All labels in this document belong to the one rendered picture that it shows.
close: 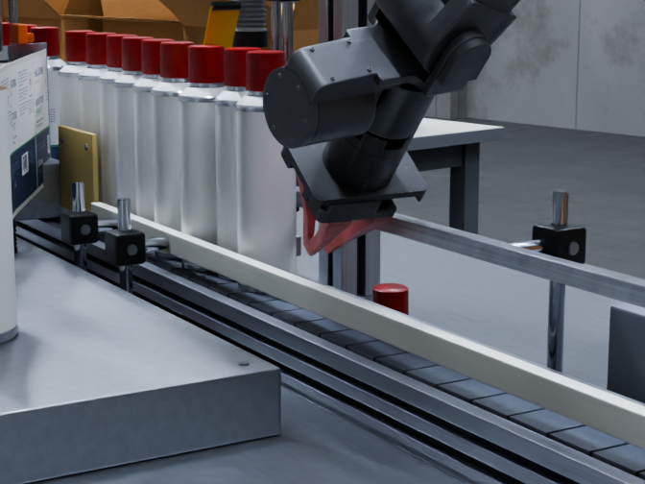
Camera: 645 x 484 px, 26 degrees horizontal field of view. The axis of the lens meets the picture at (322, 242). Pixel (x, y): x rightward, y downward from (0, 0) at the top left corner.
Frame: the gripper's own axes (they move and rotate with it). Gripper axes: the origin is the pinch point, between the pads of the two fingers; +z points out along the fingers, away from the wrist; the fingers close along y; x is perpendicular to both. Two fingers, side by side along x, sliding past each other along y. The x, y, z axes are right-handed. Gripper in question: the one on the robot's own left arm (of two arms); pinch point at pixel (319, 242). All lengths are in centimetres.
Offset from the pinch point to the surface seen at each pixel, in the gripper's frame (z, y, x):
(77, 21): 149, -72, -196
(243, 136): -0.9, 2.6, -11.4
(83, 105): 23.1, 2.5, -40.1
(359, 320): -5.9, 4.3, 12.1
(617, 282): -21.8, -3.4, 22.9
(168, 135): 10.1, 2.5, -22.5
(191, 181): 9.1, 3.0, -15.6
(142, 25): 133, -79, -175
